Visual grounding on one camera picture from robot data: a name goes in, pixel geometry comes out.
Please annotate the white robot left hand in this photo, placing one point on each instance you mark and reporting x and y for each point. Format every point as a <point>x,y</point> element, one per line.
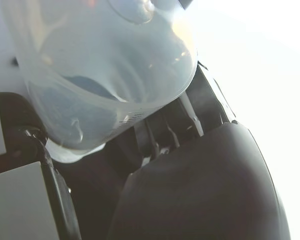
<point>190,187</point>

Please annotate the large translucent plastic syringe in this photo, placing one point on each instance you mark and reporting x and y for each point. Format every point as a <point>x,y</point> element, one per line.
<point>102,62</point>

